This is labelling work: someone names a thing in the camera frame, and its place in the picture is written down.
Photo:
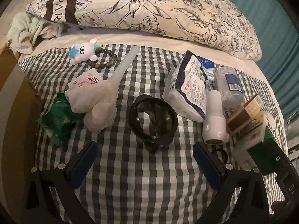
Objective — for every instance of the clear plastic water bottle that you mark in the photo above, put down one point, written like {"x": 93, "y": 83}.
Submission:
{"x": 228, "y": 84}

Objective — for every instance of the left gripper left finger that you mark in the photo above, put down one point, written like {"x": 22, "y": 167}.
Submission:
{"x": 65, "y": 178}

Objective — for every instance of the white handheld device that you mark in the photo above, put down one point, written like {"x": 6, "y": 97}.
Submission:
{"x": 214, "y": 125}

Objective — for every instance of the brown yellow carton box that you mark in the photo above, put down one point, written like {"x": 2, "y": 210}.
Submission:
{"x": 244, "y": 115}

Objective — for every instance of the white green medicine box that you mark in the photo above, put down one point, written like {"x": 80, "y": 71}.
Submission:
{"x": 253, "y": 148}

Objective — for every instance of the navy white tissue pack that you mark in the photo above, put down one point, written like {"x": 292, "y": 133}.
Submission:
{"x": 185, "y": 88}

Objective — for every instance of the pale green towel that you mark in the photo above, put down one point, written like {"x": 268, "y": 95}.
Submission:
{"x": 26, "y": 28}

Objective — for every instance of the floral patterned pillow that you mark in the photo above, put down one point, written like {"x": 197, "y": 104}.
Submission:
{"x": 215, "y": 23}

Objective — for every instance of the teal curtain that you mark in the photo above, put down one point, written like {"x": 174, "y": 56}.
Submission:
{"x": 279, "y": 44}

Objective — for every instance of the green plastic bag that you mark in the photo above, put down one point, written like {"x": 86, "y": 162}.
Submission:
{"x": 59, "y": 121}

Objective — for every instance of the black belt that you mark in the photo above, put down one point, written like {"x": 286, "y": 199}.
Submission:
{"x": 163, "y": 122}

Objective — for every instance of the white plush toy blue star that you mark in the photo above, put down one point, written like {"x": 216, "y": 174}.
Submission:
{"x": 83, "y": 51}

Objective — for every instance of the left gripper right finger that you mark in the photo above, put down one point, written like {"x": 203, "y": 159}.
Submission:
{"x": 252, "y": 202}

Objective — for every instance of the white red sachet packet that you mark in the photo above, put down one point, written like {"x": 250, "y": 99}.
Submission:
{"x": 89, "y": 77}

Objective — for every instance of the person right hand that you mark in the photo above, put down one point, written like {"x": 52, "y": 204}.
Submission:
{"x": 278, "y": 206}

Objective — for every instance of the white long-handled bath sponge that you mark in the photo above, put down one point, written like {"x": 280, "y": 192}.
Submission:
{"x": 98, "y": 101}

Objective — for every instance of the small blue tissue packet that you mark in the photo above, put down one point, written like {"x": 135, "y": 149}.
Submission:
{"x": 208, "y": 67}

